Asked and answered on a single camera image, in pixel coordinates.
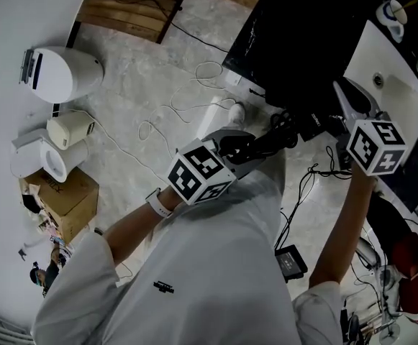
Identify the wooden step platform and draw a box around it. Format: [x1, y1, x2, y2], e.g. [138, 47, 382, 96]
[75, 0, 265, 45]

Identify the yellow toothbrush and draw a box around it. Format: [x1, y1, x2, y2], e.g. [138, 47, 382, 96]
[394, 0, 418, 14]

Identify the black floor cable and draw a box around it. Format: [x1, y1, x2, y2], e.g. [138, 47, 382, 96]
[114, 0, 230, 54]

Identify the small white fan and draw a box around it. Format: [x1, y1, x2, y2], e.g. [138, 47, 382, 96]
[379, 320, 401, 343]

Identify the black battery box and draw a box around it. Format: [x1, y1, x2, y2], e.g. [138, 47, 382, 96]
[274, 244, 309, 283]

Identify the white floor cable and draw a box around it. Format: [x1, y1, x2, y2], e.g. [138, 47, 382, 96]
[75, 61, 239, 185]

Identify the printed cardboard box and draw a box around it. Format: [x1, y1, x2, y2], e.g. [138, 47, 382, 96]
[19, 167, 100, 246]

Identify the black hair dryer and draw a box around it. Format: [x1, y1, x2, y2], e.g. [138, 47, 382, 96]
[218, 109, 348, 165]

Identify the white sink basin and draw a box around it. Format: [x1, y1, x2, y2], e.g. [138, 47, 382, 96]
[343, 19, 418, 169]

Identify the white lidded bin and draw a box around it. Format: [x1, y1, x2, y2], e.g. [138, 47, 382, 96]
[18, 46, 105, 104]

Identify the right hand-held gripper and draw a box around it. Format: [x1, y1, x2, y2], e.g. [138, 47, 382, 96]
[332, 78, 409, 178]

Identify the person's left forearm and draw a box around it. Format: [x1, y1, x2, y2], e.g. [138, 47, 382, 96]
[102, 187, 184, 265]

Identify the white wrist watch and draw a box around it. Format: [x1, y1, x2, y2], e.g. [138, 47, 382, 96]
[145, 188, 174, 218]

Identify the black tether cable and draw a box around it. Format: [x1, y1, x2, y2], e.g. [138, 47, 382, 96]
[273, 145, 353, 251]

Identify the white mug with blue print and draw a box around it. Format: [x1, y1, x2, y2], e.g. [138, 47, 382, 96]
[376, 0, 408, 43]

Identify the white open toilet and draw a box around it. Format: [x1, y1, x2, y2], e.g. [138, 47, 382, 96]
[9, 127, 89, 183]

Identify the person's right forearm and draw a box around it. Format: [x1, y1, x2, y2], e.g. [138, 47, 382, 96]
[308, 163, 375, 289]

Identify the small black cloth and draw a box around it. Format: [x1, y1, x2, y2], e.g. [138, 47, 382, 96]
[21, 192, 42, 215]

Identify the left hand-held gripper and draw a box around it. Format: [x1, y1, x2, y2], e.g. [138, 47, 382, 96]
[165, 128, 268, 206]

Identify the black marble vanity cabinet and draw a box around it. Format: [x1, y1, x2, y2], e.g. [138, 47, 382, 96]
[222, 0, 418, 211]

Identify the beige small appliance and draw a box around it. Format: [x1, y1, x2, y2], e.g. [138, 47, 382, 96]
[45, 110, 96, 151]

